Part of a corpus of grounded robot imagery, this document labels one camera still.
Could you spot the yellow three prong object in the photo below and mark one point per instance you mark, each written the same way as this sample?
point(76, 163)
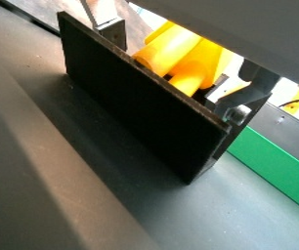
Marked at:
point(182, 55)

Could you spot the black L-shaped fixture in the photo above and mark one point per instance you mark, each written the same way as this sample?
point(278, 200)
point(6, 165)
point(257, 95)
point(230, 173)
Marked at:
point(180, 131)

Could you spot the green foam shape board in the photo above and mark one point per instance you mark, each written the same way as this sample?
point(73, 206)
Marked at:
point(268, 160)

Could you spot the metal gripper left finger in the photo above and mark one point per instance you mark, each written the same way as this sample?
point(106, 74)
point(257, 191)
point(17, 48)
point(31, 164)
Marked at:
point(105, 21)

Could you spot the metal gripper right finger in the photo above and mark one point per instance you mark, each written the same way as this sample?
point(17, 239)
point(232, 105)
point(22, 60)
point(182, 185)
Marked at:
point(238, 106)

